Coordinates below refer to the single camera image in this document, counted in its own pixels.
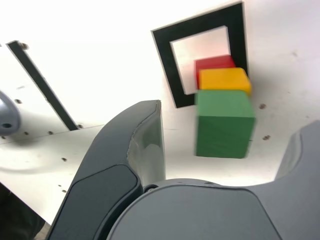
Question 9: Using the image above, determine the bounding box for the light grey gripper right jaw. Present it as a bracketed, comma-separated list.
[106, 119, 320, 240]

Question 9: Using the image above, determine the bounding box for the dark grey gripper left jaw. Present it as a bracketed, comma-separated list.
[47, 99, 167, 240]

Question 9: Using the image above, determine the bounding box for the green cube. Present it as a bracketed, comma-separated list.
[194, 89, 257, 160]

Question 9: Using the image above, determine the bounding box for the yellow cube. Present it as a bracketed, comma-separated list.
[198, 67, 253, 97]

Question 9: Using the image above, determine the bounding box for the red cube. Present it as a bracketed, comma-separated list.
[194, 54, 237, 90]

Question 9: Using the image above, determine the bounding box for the black tape square outline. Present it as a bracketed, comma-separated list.
[150, 0, 251, 110]

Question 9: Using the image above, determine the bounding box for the black tape strip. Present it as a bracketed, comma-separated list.
[5, 39, 80, 132]

